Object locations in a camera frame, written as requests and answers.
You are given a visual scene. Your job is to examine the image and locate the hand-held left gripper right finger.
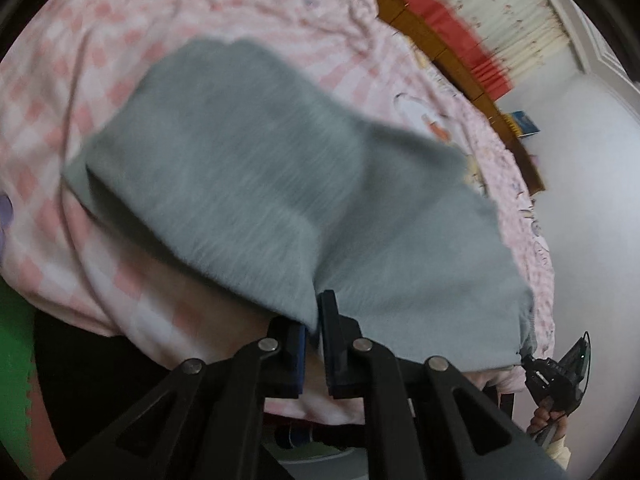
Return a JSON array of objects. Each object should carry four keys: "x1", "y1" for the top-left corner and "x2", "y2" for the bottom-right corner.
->
[{"x1": 316, "y1": 290, "x2": 568, "y2": 480}]

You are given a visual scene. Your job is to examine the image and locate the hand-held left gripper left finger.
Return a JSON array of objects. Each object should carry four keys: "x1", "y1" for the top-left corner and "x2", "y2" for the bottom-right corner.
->
[{"x1": 50, "y1": 317, "x2": 307, "y2": 480}]

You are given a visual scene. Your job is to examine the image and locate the grey pants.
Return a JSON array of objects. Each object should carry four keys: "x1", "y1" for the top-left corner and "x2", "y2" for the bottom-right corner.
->
[{"x1": 61, "y1": 35, "x2": 538, "y2": 373}]

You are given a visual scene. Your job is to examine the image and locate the person's right hand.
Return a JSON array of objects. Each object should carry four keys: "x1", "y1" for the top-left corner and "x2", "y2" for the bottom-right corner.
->
[{"x1": 529, "y1": 402, "x2": 571, "y2": 443}]

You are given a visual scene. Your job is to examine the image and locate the blue book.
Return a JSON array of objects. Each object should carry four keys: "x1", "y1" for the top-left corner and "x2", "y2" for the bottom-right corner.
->
[{"x1": 507, "y1": 110, "x2": 541, "y2": 138}]

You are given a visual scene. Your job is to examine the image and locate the foam puzzle floor mat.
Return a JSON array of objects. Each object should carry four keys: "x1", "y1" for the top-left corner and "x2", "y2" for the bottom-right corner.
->
[{"x1": 0, "y1": 280, "x2": 38, "y2": 461}]

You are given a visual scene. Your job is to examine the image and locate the wooden headboard cabinet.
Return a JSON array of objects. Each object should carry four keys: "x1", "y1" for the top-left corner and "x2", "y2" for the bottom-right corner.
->
[{"x1": 310, "y1": 0, "x2": 546, "y2": 193}]

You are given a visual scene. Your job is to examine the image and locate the pink checked printed blanket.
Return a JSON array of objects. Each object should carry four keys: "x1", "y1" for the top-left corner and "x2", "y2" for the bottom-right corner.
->
[{"x1": 0, "y1": 0, "x2": 556, "y2": 428}]

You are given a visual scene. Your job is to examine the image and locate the white curtain with red band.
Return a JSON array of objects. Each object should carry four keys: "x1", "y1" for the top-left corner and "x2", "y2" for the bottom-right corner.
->
[{"x1": 390, "y1": 0, "x2": 571, "y2": 101}]

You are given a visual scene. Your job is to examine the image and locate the white door frame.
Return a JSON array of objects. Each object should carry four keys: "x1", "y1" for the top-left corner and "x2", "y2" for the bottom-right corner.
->
[{"x1": 520, "y1": 0, "x2": 640, "y2": 86}]

